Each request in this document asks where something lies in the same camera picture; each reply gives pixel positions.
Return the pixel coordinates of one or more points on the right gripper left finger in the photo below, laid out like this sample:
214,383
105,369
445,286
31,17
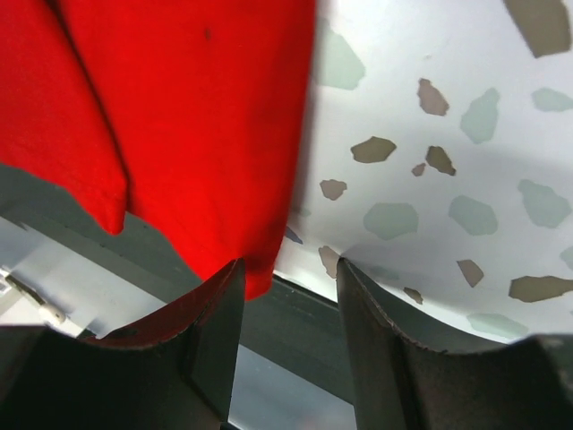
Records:
172,369

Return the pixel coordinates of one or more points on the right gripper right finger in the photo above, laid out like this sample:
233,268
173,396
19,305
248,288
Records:
411,371

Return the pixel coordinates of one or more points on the red t shirt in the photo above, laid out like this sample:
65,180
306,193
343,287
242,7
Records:
186,114

